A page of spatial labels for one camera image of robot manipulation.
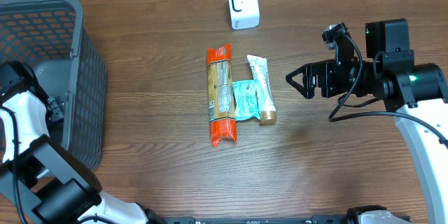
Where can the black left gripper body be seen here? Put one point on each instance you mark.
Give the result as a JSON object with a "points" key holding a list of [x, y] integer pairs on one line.
{"points": [[55, 106]]}

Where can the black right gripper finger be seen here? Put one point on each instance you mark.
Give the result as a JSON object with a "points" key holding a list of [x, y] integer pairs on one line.
{"points": [[294, 73], [299, 87]]}

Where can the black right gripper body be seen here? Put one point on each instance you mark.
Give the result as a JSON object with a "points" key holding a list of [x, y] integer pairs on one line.
{"points": [[311, 80]]}

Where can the white tube with gold cap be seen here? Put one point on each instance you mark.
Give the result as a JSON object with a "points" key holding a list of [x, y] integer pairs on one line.
{"points": [[260, 73]]}

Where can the mint green wipes packet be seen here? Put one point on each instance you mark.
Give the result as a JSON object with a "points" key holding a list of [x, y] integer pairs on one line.
{"points": [[246, 100]]}

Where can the orange spaghetti packet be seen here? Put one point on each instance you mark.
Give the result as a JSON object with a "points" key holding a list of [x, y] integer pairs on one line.
{"points": [[221, 98]]}

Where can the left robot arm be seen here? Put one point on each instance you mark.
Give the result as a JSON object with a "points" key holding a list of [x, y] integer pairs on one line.
{"points": [[44, 181]]}

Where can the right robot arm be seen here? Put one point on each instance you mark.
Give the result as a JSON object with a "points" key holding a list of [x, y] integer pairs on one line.
{"points": [[385, 81]]}

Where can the white barcode scanner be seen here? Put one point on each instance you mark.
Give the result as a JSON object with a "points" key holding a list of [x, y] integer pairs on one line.
{"points": [[244, 14]]}

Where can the grey plastic shopping basket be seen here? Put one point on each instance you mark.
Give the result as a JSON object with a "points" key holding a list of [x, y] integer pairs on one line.
{"points": [[50, 37]]}

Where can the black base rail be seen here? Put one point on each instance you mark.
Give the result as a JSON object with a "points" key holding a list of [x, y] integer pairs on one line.
{"points": [[316, 219]]}

